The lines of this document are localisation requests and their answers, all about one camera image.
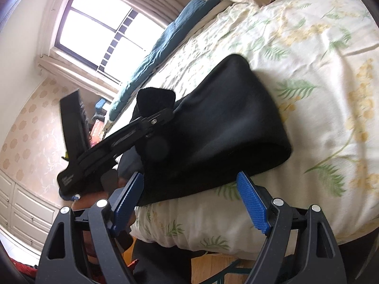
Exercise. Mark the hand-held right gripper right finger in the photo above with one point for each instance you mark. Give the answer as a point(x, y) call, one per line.
point(251, 201)

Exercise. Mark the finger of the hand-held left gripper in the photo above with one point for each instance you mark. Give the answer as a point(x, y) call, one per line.
point(157, 119)

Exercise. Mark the blue stool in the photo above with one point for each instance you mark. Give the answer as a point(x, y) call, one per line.
point(102, 106)

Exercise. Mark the blue quilt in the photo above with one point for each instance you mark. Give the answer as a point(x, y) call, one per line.
point(165, 47)

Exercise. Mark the beige curtain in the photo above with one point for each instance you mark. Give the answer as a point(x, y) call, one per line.
point(74, 66)
point(180, 3)

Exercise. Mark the window with black railing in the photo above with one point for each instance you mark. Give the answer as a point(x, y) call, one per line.
point(97, 26)

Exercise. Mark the person's left hand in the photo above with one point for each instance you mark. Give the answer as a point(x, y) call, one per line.
point(94, 199)

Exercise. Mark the white drawer cabinet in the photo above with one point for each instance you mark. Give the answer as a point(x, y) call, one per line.
point(23, 210)

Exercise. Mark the black flat panel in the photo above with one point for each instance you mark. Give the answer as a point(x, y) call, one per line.
point(75, 121)

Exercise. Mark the black pants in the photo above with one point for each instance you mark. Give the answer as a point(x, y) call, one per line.
point(231, 118)

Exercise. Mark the floral bed sheet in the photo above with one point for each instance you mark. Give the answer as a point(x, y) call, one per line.
point(311, 50)

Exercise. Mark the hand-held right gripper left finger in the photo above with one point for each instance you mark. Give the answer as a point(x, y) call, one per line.
point(131, 192)

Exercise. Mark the red printed box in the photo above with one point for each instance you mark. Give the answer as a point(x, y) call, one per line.
point(97, 131)

